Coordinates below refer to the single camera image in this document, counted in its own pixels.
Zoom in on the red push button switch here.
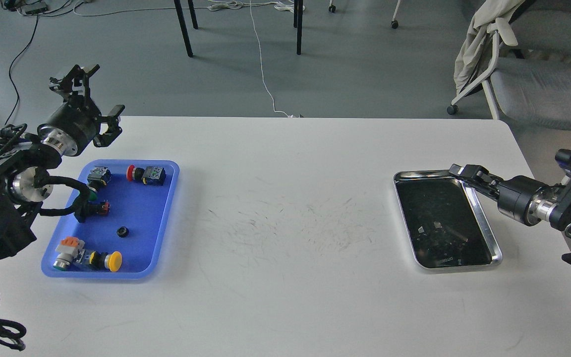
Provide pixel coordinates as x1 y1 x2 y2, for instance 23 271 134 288
125 165 167 186

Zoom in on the white floor cable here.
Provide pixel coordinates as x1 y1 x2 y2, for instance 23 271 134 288
208 0 306 119

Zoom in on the green push button switch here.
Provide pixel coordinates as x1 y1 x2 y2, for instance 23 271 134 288
86 166 113 201

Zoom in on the blue plastic tray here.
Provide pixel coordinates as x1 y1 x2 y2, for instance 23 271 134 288
41 160 180 280

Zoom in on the black table leg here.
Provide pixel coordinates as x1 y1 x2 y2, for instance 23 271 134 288
293 0 304 55
173 0 199 58

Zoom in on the beige cloth on chair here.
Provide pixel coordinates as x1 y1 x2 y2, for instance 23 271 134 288
454 0 524 94

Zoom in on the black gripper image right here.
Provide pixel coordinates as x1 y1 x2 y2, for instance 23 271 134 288
448 164 557 226

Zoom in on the grey office chair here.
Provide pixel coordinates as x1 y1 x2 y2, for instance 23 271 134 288
447 0 571 131

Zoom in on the black table leg right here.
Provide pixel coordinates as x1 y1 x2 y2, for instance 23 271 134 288
293 0 304 55

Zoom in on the silver metal tray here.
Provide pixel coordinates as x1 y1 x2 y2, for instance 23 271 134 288
394 170 503 273

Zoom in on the orange grey selector switch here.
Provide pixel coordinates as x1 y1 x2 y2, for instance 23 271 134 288
53 237 85 271

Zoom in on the small black gear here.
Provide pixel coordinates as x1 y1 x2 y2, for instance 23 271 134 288
116 226 129 238

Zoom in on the black red switch block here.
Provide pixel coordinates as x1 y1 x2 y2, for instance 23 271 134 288
73 200 111 223

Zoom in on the black table leg left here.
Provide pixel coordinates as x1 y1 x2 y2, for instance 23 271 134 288
173 0 199 58

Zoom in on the black floor cable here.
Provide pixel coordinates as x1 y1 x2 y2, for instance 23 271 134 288
0 0 85 124

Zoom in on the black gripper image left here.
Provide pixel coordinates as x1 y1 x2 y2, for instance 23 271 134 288
38 64 125 157

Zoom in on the yellow push button switch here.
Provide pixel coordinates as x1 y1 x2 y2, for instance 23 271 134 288
76 249 122 273

